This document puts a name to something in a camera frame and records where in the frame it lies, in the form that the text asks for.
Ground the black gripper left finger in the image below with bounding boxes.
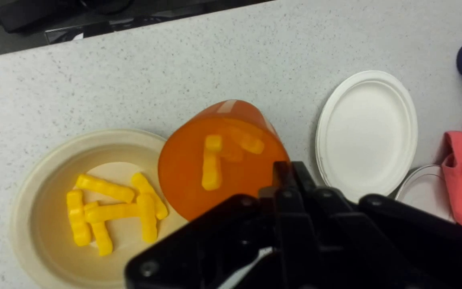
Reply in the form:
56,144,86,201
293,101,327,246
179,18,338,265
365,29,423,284
123,161,319,289

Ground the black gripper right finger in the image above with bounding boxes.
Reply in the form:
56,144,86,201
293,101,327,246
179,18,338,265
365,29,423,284
292,161,462,289

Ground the orange translucent plastic cup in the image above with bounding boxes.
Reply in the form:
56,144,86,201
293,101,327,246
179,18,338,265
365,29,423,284
155,98,290,223

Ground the clear plastic plate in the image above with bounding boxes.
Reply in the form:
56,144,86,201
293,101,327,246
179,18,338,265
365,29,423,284
394,164,457,225

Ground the white paper plate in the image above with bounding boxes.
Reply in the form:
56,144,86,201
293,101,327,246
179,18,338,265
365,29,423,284
314,69,418,204

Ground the beige plate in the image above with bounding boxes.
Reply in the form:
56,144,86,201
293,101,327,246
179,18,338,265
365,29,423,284
9,127,191,289

